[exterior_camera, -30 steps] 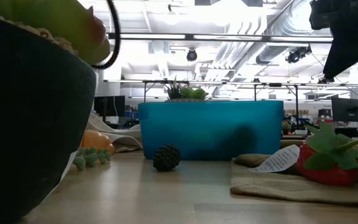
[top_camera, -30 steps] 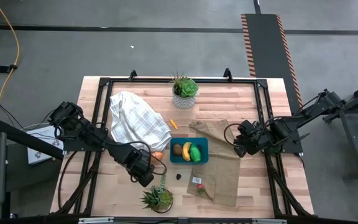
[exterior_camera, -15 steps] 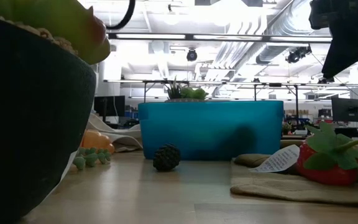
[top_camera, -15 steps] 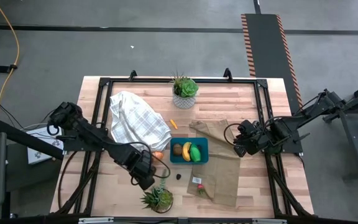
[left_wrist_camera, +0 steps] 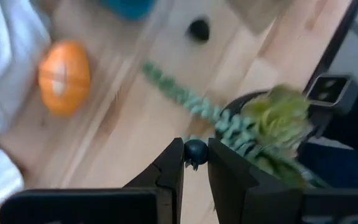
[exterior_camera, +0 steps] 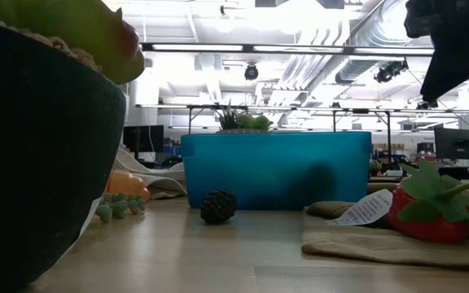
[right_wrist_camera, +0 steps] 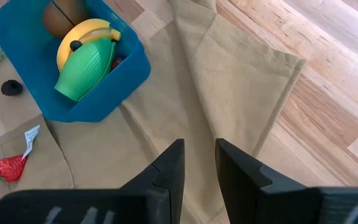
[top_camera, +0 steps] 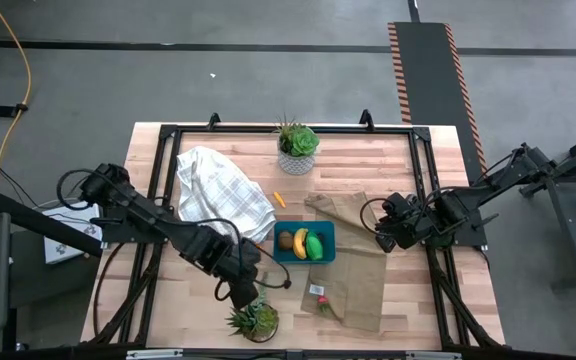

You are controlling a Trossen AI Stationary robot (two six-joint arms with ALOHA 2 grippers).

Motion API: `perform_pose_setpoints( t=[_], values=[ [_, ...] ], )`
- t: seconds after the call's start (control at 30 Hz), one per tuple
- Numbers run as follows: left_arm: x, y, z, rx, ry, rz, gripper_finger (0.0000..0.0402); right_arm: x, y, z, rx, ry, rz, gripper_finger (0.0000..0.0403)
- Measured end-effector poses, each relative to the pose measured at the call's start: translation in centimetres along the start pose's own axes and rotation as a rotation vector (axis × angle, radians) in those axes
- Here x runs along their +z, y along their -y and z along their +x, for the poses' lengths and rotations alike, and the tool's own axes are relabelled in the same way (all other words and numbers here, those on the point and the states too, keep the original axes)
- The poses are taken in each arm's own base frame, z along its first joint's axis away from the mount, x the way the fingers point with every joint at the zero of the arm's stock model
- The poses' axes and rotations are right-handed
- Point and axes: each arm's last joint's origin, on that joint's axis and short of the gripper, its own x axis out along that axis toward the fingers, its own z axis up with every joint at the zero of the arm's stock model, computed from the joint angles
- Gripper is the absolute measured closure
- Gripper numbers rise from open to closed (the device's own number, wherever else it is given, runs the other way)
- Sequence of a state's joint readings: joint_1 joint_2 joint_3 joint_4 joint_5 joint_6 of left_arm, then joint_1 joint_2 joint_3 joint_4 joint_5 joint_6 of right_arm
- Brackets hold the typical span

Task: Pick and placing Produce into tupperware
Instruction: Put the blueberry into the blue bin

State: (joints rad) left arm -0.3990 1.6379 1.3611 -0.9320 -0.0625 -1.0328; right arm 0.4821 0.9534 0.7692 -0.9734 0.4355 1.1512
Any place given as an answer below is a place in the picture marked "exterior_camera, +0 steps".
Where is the succulent in grey patterned pot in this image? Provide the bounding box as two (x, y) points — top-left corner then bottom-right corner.
(212, 101), (274, 134)

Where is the black toy blackberry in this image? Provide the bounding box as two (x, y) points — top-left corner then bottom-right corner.
(199, 188), (238, 225)

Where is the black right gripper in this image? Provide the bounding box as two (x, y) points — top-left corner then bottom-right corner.
(404, 0), (469, 103)

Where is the background folding table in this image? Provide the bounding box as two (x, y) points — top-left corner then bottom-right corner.
(187, 104), (392, 164)

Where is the black hanging ceiling camera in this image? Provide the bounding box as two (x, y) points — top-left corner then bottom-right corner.
(243, 63), (260, 81)

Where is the tan burlap cloth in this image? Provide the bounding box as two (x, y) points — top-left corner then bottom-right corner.
(301, 182), (469, 272)

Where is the white checked dish towel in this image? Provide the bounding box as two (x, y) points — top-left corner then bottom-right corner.
(114, 146), (186, 200)

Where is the succulent plant in black pot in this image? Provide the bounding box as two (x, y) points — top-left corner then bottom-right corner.
(0, 0), (148, 293)

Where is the black monitor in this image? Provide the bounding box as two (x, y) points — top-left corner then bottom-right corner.
(434, 128), (469, 160)
(122, 125), (165, 154)

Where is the blue plastic tupperware container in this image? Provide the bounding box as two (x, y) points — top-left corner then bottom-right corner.
(180, 130), (372, 211)

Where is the red toy strawberry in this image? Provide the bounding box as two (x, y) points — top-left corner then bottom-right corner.
(388, 158), (469, 245)

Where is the long ceiling light bar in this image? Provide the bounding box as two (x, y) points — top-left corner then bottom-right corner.
(140, 42), (435, 57)

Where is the orange toy fruit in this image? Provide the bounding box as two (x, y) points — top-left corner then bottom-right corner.
(104, 169), (151, 201)

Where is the white printed cloth tag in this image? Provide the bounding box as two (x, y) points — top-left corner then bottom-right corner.
(327, 189), (393, 227)

